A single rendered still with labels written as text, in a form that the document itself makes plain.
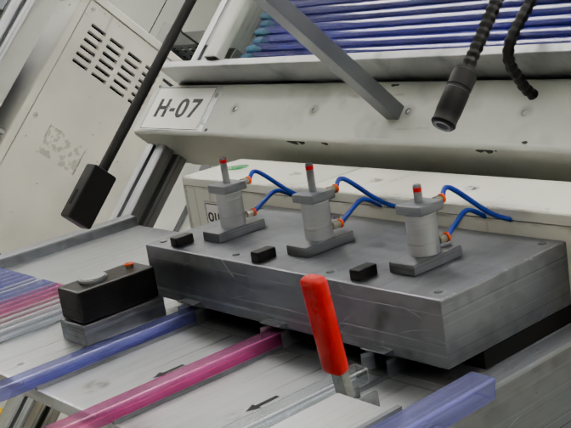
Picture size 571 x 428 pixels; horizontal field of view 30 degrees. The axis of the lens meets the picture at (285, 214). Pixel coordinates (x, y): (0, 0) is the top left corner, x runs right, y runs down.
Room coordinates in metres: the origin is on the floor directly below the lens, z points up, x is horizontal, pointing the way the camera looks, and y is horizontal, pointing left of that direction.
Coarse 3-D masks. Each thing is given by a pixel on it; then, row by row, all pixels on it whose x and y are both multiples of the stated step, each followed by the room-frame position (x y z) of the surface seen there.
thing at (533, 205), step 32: (256, 160) 1.07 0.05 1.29; (192, 192) 1.06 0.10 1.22; (256, 192) 0.97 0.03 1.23; (352, 192) 0.87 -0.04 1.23; (384, 192) 0.85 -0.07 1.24; (448, 192) 0.81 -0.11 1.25; (480, 192) 0.79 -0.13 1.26; (512, 192) 0.77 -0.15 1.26; (544, 192) 0.76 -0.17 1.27; (192, 224) 1.09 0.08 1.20; (448, 224) 0.79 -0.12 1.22; (480, 224) 0.77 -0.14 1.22; (512, 224) 0.74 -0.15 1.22; (544, 224) 0.72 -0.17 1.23
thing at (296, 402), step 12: (348, 372) 0.70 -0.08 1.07; (360, 372) 0.70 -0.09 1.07; (312, 384) 0.69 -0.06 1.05; (324, 384) 0.69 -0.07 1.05; (360, 384) 0.70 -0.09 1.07; (288, 396) 0.68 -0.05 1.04; (300, 396) 0.68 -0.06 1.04; (312, 396) 0.68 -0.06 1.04; (324, 396) 0.69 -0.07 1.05; (264, 408) 0.67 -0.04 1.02; (276, 408) 0.67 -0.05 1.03; (288, 408) 0.67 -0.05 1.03; (300, 408) 0.68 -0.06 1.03; (240, 420) 0.66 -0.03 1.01; (252, 420) 0.66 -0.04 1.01; (264, 420) 0.66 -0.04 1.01; (276, 420) 0.67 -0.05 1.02
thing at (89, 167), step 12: (84, 168) 0.78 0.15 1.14; (96, 168) 0.77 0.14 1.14; (84, 180) 0.77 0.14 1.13; (96, 180) 0.77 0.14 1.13; (108, 180) 0.78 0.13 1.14; (72, 192) 0.78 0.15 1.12; (84, 192) 0.77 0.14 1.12; (96, 192) 0.78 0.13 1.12; (108, 192) 0.78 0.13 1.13; (72, 204) 0.77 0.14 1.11; (84, 204) 0.77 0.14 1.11; (96, 204) 0.78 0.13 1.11; (72, 216) 0.77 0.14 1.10; (84, 216) 0.78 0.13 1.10; (96, 216) 0.78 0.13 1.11
